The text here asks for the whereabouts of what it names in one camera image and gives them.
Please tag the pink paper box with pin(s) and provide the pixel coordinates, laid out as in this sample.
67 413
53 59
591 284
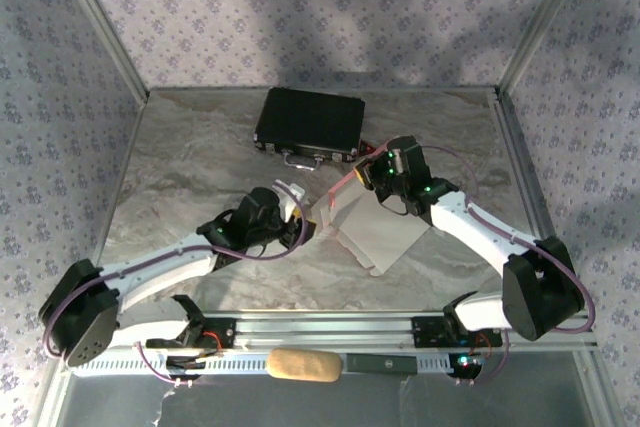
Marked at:
370 232

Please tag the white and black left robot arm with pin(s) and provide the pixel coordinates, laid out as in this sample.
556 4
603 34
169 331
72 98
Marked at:
160 269

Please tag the tan oblong sponge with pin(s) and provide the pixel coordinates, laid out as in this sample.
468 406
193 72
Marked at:
305 364

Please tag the black rectangular device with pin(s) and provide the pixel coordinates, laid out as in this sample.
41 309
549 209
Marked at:
380 363

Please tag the black connector block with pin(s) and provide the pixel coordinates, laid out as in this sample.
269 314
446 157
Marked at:
185 362

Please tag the black controller board with LED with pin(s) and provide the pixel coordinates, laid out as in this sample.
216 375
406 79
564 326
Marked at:
465 362

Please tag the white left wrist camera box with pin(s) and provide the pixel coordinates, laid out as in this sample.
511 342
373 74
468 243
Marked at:
292 197

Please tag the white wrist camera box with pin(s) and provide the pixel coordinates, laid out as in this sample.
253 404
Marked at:
396 158
292 197

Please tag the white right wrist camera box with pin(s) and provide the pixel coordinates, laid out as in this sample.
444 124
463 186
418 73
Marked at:
396 158

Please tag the aluminium mounting rail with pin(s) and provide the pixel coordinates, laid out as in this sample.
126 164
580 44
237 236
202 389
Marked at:
325 332

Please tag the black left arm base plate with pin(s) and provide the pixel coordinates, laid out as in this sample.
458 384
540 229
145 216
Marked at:
227 332

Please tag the aluminium side rail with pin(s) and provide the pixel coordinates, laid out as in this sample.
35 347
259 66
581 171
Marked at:
521 147

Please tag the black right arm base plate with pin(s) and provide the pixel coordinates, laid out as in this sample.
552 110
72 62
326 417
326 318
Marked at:
425 332

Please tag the aluminium corner post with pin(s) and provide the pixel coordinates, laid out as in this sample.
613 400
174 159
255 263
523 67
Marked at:
101 22
542 22

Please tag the aluminium frame leg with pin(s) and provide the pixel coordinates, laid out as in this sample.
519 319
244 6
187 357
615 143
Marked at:
54 397
596 387

